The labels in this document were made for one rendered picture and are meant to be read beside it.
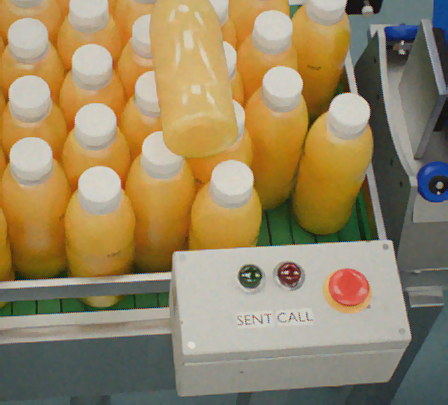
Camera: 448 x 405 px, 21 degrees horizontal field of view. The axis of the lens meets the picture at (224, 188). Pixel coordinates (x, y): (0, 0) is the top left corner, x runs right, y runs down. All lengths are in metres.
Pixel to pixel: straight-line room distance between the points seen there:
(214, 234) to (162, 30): 0.20
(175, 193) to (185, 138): 0.07
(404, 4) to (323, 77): 1.44
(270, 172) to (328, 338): 0.27
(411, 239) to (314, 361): 0.33
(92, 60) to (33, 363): 0.34
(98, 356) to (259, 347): 0.31
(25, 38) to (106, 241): 0.22
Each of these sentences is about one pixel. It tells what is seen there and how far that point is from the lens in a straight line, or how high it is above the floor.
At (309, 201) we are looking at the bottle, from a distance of 1.27.
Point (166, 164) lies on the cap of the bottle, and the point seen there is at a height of 1.10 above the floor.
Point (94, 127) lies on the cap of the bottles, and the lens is 1.14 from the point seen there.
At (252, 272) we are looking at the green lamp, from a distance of 1.05.
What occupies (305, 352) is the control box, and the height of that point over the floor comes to 1.09.
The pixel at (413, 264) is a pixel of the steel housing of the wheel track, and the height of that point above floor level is 0.84.
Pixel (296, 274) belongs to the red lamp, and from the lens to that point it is 1.05.
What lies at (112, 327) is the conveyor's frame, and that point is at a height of 0.90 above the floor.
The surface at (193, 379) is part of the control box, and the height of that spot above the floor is 1.04.
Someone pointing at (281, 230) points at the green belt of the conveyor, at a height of 0.90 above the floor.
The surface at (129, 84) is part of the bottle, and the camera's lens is 1.24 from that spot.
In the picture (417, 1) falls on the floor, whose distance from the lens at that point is 2.75.
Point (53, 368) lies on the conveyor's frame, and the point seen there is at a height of 0.82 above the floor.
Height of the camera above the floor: 2.04
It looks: 59 degrees down
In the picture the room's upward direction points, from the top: 9 degrees clockwise
